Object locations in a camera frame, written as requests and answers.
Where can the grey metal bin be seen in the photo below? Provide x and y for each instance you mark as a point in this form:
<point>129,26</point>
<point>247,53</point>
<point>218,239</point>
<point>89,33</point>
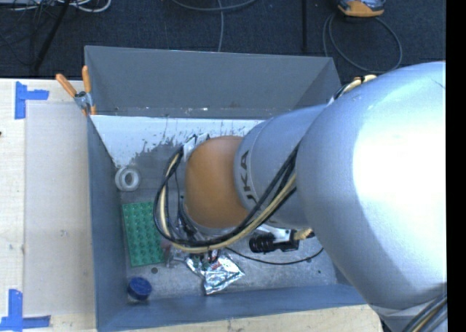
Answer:
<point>204,83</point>

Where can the pale wood flat board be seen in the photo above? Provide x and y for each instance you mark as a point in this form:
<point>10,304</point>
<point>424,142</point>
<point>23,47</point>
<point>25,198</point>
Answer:
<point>54,185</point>

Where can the white tape roll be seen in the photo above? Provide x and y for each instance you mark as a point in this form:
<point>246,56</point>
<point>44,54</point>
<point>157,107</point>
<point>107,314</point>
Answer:
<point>121,180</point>

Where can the green studded flat block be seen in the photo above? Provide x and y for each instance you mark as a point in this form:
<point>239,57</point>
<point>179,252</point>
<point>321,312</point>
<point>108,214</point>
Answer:
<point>142,232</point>

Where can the silver foil packet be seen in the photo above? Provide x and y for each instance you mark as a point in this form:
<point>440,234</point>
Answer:
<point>218,276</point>

